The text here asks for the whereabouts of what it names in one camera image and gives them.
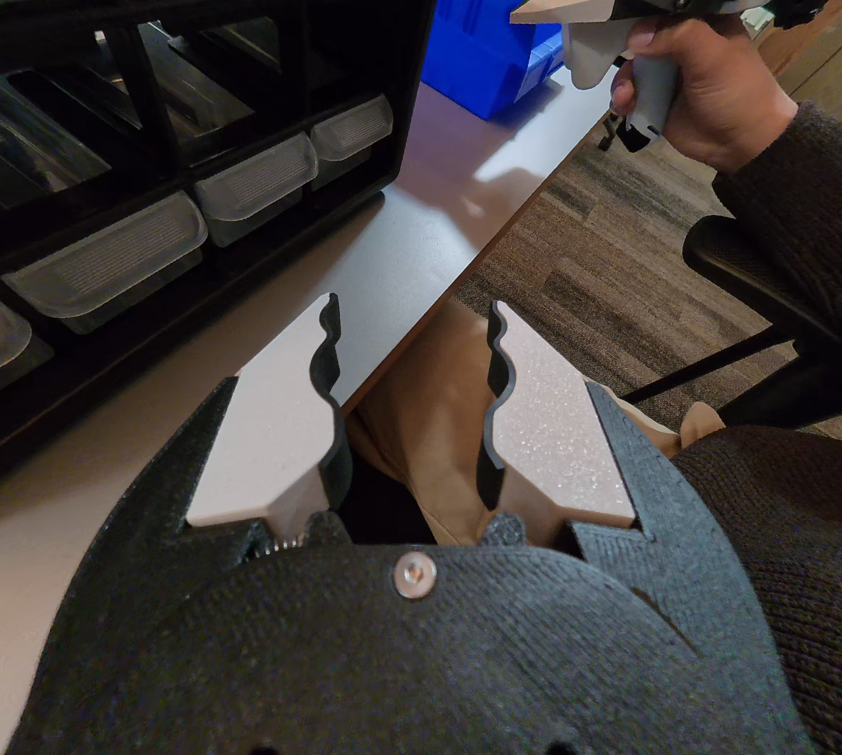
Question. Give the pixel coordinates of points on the blue plastic bin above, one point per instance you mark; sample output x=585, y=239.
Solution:
x=487, y=31

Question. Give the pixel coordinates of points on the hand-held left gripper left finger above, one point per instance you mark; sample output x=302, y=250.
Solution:
x=263, y=439

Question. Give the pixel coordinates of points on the rows of clear cabinet drawers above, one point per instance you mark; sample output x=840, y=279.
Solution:
x=112, y=255

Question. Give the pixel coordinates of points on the black parts drawer cabinet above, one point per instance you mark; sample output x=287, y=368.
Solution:
x=421, y=45

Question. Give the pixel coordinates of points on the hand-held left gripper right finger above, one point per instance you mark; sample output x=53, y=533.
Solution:
x=566, y=439

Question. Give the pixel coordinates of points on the person's right forearm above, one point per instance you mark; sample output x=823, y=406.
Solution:
x=789, y=209

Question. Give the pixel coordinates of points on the person's right hand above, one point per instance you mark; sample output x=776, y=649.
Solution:
x=730, y=97

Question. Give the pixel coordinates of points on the black office chair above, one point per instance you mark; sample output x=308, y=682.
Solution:
x=776, y=288

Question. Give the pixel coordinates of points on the person's beige pants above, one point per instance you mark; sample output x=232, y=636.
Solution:
x=427, y=426

